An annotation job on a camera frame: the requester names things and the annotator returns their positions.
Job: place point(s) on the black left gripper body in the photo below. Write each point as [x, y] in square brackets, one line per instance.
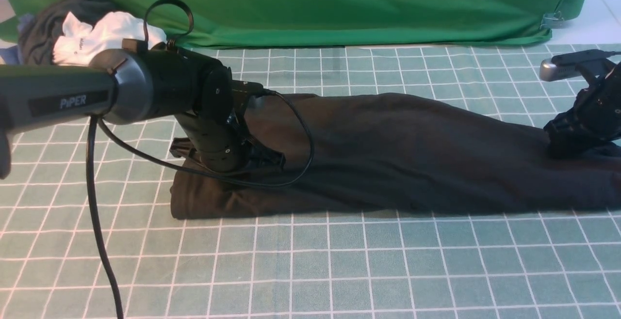
[226, 148]

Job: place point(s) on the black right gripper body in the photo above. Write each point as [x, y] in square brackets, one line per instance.
[595, 117]

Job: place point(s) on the dark gray long-sleeve top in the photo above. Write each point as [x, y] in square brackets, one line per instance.
[403, 152]

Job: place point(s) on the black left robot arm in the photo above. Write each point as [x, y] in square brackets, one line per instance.
[125, 87]

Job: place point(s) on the metal binder clip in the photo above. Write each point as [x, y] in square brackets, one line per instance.
[552, 21]

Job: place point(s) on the green backdrop cloth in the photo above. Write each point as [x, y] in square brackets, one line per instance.
[324, 23]

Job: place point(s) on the teal grid table mat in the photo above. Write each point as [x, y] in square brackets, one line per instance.
[381, 265]

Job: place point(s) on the white crumpled garment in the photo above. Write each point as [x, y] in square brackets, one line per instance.
[80, 42]

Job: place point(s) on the dark gray crumpled garment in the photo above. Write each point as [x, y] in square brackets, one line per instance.
[38, 34]

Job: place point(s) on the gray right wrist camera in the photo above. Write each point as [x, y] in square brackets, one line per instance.
[590, 64]

